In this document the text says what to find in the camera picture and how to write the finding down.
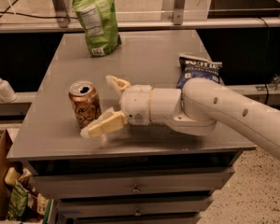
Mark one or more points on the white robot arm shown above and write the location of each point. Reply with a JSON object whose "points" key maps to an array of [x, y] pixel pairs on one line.
{"points": [[194, 109]]}

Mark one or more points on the orange soda can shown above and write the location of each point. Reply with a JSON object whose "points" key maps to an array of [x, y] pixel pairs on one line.
{"points": [[85, 102]]}

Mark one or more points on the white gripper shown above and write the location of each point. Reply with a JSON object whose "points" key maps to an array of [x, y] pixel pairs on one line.
{"points": [[136, 104]]}

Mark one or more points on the green snack bag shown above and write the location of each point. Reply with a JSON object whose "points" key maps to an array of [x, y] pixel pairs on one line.
{"points": [[98, 19]]}

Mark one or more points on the green packet in box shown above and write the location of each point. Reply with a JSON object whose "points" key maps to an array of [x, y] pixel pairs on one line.
{"points": [[17, 203]]}

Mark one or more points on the metal rail frame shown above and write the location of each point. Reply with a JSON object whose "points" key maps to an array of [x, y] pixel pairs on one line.
{"points": [[27, 16]]}

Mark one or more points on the blue potato chip bag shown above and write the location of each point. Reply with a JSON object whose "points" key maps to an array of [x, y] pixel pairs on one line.
{"points": [[192, 66]]}

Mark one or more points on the grey drawer cabinet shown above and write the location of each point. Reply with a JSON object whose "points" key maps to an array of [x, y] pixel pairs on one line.
{"points": [[140, 174]]}

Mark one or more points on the white pump bottle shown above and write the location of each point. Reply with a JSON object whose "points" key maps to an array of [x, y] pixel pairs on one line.
{"points": [[6, 91]]}

